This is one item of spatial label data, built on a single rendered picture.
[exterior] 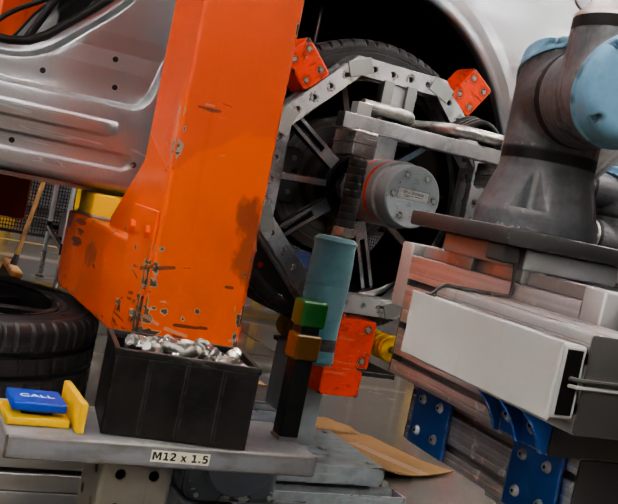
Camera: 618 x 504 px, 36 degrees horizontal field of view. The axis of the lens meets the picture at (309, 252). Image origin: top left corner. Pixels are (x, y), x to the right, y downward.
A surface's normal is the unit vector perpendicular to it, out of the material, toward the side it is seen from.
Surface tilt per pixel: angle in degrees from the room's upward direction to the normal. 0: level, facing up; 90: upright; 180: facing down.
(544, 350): 90
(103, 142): 90
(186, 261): 90
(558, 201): 73
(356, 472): 90
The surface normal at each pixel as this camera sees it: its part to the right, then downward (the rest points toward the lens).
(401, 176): 0.42, 0.14
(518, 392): -0.90, -0.16
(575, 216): 0.45, -0.17
